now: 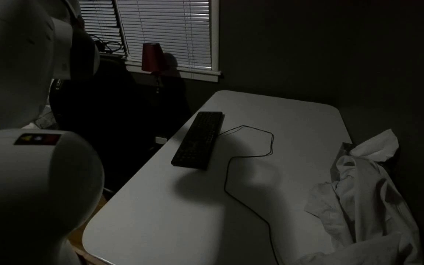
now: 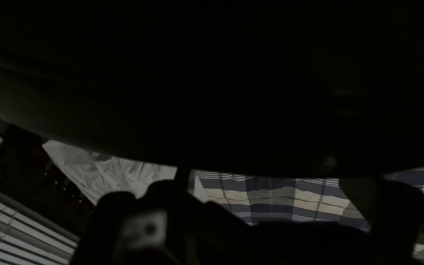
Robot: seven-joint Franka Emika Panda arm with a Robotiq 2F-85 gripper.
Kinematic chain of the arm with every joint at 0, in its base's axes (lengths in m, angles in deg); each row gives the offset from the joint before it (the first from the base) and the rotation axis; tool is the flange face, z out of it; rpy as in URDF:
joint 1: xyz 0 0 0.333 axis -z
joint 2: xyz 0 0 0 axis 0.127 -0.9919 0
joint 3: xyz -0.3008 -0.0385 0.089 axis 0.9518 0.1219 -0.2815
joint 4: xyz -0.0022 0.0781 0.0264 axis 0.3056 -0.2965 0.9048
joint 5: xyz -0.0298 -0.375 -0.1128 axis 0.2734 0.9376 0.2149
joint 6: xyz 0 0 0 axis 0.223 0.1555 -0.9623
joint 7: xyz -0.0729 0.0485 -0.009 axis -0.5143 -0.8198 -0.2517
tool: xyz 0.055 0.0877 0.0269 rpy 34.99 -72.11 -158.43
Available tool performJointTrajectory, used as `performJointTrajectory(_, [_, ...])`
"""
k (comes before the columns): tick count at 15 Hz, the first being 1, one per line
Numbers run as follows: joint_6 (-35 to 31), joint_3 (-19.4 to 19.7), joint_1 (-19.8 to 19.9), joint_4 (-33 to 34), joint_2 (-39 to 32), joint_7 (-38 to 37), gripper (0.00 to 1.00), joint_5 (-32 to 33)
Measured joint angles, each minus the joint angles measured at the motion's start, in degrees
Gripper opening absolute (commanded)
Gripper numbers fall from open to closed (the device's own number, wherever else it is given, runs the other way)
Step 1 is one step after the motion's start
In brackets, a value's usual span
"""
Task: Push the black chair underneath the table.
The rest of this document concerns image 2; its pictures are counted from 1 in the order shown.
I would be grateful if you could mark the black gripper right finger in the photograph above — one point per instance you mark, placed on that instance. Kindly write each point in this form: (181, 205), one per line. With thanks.
(382, 215)

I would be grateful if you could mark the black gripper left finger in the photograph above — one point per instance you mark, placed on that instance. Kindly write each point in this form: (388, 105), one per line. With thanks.
(104, 221)

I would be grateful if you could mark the black chair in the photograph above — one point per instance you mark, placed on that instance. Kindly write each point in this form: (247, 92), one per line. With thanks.
(212, 89)

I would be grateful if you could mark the white bed sheet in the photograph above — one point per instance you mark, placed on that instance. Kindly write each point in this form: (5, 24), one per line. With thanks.
(109, 171)

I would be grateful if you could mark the white window blinds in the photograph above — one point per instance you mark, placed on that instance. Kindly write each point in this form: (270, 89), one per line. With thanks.
(14, 230)

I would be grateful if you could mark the plaid blue beige blanket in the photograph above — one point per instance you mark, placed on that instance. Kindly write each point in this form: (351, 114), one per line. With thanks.
(279, 199)

